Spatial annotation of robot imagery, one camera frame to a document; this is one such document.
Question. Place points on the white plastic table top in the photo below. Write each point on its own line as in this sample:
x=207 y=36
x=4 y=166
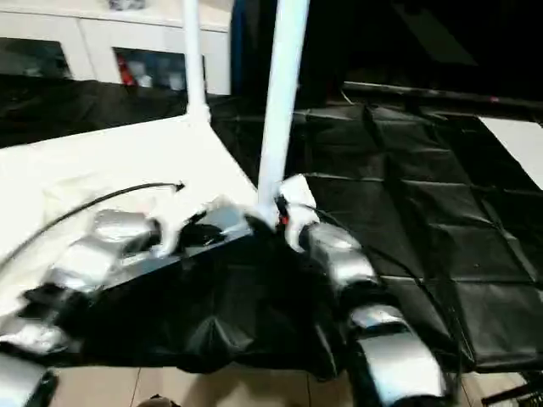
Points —
x=102 y=161

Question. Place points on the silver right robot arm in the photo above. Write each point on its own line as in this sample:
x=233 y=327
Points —
x=365 y=280

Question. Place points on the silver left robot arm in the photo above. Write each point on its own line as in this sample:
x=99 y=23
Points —
x=85 y=254

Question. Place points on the black plastic mat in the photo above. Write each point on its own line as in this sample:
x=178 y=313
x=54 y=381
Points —
x=441 y=203

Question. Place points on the red bottle in cabinet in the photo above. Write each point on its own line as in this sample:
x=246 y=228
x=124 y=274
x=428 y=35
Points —
x=125 y=71

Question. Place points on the long black bar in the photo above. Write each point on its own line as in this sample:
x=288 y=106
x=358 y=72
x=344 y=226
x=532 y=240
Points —
x=441 y=95

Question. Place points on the white cabinet with glass doors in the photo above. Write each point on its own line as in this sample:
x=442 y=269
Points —
x=85 y=38

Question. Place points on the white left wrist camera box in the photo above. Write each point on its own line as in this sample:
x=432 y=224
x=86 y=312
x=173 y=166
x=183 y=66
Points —
x=191 y=212

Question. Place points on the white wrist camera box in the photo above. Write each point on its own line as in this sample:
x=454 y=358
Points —
x=191 y=212
x=295 y=199

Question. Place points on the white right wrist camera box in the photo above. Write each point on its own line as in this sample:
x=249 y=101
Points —
x=295 y=199

